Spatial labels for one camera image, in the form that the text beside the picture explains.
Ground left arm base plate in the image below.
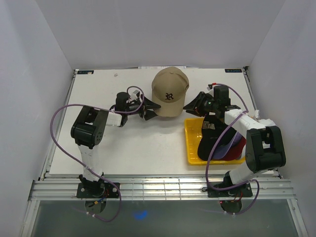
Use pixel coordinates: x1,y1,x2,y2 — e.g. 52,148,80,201
76,183,120,198

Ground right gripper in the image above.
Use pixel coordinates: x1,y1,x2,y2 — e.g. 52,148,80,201
183,92,218,118

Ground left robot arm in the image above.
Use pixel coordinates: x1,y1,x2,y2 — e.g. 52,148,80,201
71,90,161,198

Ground beige baseball cap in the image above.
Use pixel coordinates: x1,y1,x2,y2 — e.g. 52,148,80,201
152,67,190,118

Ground purple baseball cap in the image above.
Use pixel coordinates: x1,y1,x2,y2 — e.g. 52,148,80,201
212,132,242,160

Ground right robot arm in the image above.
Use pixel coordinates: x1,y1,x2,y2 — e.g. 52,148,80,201
183,83,286,196

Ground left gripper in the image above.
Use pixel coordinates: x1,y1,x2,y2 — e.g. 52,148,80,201
124,94,160,120

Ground black baseball cap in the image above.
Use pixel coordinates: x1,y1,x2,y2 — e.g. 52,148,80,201
197,115,236,161

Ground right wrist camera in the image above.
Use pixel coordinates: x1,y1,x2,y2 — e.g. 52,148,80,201
207,83,218,93

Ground aluminium frame rail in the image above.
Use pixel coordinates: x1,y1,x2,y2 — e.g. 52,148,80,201
21,70,308,237

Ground red baseball cap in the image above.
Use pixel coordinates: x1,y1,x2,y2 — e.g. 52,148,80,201
222,137,246,161

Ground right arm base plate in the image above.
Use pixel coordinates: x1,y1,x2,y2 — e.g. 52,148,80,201
201,182,253,198

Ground yellow plastic tray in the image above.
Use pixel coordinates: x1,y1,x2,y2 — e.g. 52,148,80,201
184,118,245,165

